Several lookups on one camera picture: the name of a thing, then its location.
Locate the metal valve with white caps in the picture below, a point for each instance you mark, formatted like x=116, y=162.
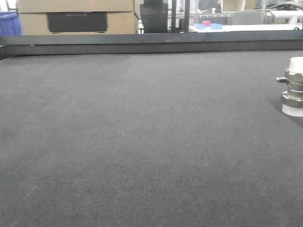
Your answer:
x=292, y=98

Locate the black conveyor belt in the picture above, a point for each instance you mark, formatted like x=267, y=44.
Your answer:
x=149, y=140

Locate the black bin behind conveyor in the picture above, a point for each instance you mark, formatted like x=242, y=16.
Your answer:
x=154, y=15

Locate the cardboard box with black print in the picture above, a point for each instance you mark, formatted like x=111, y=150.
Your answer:
x=78, y=17

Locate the blue tray on white table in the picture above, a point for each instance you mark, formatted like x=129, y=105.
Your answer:
x=214, y=26

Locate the white table in background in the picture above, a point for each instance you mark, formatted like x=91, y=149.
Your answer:
x=232, y=28

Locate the blue crate far left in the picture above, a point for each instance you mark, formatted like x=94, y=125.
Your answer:
x=10, y=24

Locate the black conveyor side rail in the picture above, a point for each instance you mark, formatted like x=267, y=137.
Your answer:
x=34, y=45

